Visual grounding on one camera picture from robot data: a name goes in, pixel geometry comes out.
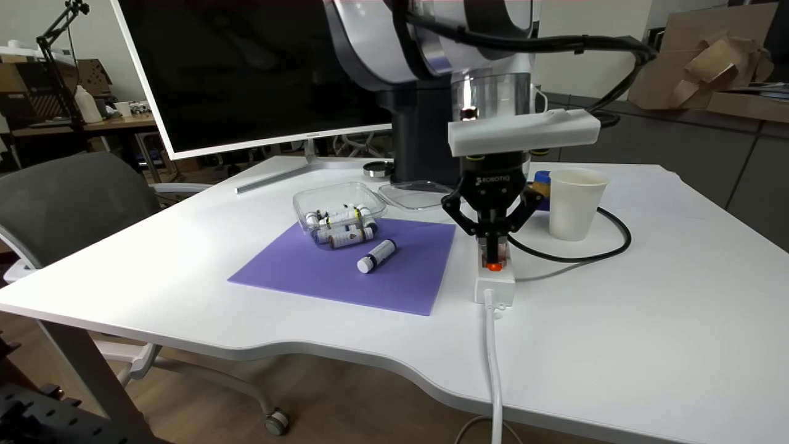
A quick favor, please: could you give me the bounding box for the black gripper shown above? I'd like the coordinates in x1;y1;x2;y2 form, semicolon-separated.
442;153;542;238

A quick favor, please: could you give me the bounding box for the white power strip adapter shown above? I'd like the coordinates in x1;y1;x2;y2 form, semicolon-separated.
473;239;515;309

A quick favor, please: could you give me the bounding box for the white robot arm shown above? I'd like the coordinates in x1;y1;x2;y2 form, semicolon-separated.
322;0;541;241

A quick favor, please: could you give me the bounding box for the blue yellow small object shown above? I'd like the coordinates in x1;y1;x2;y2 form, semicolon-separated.
534;171;551;211

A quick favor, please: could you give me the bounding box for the white paper cup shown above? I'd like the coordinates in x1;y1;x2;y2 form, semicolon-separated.
551;171;608;241

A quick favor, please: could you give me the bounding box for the lone white marker tube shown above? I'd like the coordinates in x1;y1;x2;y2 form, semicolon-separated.
357;239;397;273

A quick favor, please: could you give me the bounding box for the clear plastic container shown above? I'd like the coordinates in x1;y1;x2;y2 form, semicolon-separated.
294;182;386;249

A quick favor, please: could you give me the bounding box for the marker tube yellow band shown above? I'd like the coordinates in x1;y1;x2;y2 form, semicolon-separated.
328;208;378;248

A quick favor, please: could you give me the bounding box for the purple paper mat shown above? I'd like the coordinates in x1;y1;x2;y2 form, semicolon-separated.
229;219;455;317

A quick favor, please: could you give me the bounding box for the cardboard box background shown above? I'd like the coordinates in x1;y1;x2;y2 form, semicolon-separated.
629;2;789;123

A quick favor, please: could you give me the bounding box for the white computer monitor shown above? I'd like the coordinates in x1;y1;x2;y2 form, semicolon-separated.
111;0;392;161

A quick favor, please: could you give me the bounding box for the grey office chair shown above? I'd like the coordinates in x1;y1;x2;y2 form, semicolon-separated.
0;153;292;436

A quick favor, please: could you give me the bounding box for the black plug with cable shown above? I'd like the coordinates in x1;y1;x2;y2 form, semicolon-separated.
508;208;633;264

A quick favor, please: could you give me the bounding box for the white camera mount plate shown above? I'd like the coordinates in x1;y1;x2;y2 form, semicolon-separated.
450;109;603;159

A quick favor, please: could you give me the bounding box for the white power strip cable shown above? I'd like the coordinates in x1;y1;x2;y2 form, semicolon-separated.
482;286;508;444

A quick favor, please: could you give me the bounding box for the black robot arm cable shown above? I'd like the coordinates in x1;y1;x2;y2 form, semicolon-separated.
382;0;661;109

